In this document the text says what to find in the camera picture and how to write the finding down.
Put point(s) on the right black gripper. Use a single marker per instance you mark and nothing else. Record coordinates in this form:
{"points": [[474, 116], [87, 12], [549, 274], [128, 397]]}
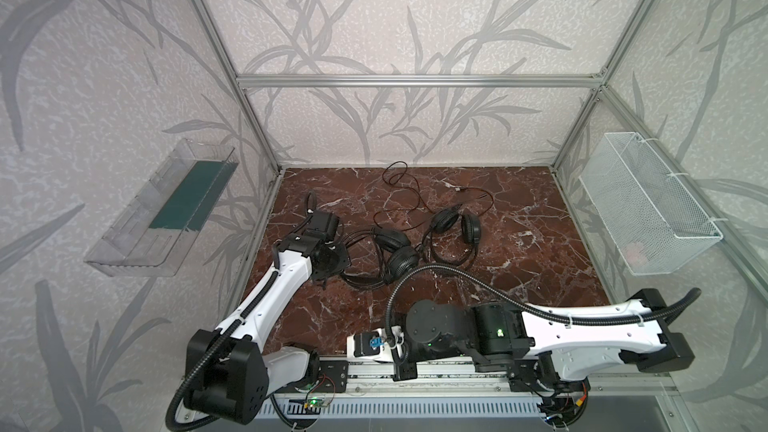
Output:
{"points": [[402, 360]]}

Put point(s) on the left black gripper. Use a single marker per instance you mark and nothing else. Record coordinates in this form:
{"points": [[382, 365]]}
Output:
{"points": [[332, 257]]}

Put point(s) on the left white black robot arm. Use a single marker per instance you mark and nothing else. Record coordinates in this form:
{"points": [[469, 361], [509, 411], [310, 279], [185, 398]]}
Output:
{"points": [[227, 374]]}

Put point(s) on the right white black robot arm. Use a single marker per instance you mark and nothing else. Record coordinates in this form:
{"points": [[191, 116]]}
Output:
{"points": [[534, 344]]}

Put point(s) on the green lit circuit board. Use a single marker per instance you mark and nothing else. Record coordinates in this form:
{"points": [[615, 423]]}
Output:
{"points": [[315, 404]]}

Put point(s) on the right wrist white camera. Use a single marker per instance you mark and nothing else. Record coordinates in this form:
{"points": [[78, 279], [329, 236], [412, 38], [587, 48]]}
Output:
{"points": [[372, 346]]}

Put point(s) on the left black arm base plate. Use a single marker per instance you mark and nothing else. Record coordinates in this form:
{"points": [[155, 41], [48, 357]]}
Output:
{"points": [[333, 376]]}

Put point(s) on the aluminium front rail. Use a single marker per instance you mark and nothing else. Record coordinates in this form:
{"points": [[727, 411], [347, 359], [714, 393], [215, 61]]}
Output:
{"points": [[458, 378]]}

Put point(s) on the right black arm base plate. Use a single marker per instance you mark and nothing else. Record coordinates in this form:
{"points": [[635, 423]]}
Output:
{"points": [[541, 378]]}

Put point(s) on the clear plastic wall tray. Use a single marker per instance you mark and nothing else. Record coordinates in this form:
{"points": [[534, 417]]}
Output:
{"points": [[158, 228]]}

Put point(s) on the aluminium frame crossbar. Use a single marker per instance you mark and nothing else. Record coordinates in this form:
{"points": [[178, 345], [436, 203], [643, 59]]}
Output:
{"points": [[254, 81]]}

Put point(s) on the white wire mesh basket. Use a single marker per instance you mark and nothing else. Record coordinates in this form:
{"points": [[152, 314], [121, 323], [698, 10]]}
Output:
{"points": [[652, 217]]}

